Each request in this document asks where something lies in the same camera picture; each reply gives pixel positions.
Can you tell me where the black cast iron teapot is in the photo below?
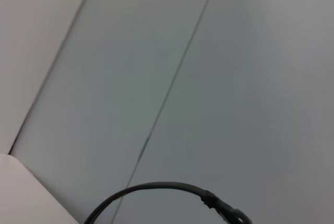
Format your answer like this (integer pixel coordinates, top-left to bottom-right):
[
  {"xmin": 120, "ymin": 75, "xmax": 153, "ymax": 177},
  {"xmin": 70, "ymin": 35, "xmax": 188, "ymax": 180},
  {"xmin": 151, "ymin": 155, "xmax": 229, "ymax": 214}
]
[{"xmin": 83, "ymin": 181, "xmax": 254, "ymax": 224}]

